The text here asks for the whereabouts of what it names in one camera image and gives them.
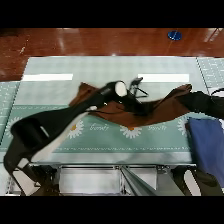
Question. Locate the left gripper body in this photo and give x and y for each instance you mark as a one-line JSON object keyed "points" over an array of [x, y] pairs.
{"points": [[135, 105]]}

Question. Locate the brown garment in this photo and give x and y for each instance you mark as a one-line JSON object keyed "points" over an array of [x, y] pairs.
{"points": [[160, 111]]}

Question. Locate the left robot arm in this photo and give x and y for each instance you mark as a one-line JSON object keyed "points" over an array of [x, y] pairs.
{"points": [[50, 125]]}

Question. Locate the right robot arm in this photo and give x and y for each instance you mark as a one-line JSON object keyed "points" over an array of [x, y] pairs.
{"points": [[205, 101]]}

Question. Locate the blue round disc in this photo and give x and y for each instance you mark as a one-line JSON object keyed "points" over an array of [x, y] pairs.
{"points": [[174, 35]]}

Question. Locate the blue garment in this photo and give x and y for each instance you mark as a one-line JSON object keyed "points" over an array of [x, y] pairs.
{"points": [[208, 146]]}

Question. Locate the silver frame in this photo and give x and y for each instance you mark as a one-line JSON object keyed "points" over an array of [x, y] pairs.
{"points": [[100, 178]]}

